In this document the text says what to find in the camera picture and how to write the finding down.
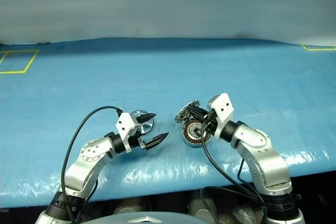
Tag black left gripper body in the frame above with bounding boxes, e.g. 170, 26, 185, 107
130, 132, 148, 151

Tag silver spoked motor cover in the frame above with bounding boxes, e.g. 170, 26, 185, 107
130, 109, 155, 135

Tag grey robot torso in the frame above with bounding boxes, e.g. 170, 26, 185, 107
115, 210, 218, 224

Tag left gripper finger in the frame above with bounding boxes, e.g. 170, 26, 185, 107
143, 132, 170, 151
135, 113, 158, 126

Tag silver motor stator copper windings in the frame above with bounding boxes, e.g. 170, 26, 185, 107
181, 119, 212, 146

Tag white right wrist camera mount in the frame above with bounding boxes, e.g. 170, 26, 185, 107
207, 93, 235, 140

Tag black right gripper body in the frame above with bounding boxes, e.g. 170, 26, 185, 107
201, 111, 220, 137

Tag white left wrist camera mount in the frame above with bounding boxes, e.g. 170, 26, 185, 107
115, 112, 139, 154

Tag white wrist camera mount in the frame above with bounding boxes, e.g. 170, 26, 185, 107
115, 112, 139, 154
207, 93, 235, 140

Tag dark lumpy shape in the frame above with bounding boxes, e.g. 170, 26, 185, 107
232, 202, 266, 223

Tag grey rounded block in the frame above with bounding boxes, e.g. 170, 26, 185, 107
114, 199, 145, 214
187, 192, 218, 223

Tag blue plastic table cover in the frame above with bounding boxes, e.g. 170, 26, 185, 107
0, 37, 336, 201

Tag large yellow tape square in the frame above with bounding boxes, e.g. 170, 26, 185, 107
0, 49, 40, 74

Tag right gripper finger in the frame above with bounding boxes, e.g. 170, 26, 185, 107
187, 106, 209, 118
193, 114, 208, 125

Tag small yellow tape rectangle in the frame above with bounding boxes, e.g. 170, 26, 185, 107
301, 44, 336, 51

